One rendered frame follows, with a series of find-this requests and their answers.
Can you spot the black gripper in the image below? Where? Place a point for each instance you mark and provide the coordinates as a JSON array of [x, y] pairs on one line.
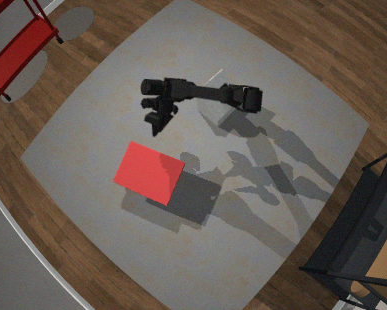
[[163, 109]]

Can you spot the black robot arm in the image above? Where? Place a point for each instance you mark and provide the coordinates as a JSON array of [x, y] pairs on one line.
[[182, 89]]

